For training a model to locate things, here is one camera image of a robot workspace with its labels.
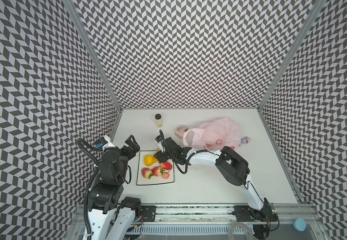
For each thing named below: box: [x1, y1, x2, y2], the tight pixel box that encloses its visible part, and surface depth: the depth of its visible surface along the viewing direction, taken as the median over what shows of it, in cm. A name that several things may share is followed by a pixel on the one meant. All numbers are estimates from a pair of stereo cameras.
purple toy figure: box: [238, 136, 252, 147], surface depth 98 cm
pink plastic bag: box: [182, 118, 241, 151], surface depth 90 cm
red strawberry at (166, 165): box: [160, 161, 173, 170], surface depth 86 cm
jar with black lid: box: [155, 113, 163, 128], surface depth 107 cm
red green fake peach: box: [141, 167, 154, 180], surface depth 82 cm
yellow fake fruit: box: [144, 154, 158, 167], surface depth 88 cm
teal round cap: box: [293, 217, 307, 232], surface depth 71 cm
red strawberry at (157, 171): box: [152, 166, 165, 177], surface depth 84 cm
